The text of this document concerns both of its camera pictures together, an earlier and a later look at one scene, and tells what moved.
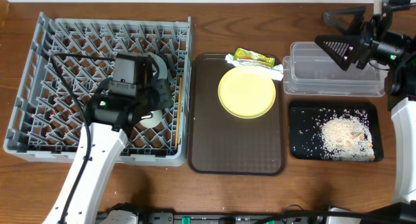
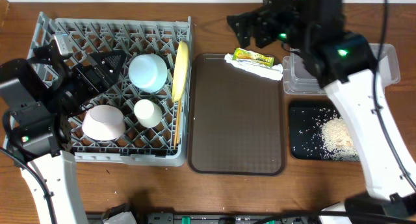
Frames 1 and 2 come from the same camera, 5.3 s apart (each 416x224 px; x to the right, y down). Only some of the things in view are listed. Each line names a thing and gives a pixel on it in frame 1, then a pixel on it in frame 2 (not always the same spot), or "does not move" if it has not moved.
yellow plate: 246,91 → 181,71
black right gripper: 353,41 → 259,23
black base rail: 199,217 does not move
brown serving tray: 221,143 does not move
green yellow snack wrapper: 242,54 does not move
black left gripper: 161,92 → 79,77
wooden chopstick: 179,112 does not move
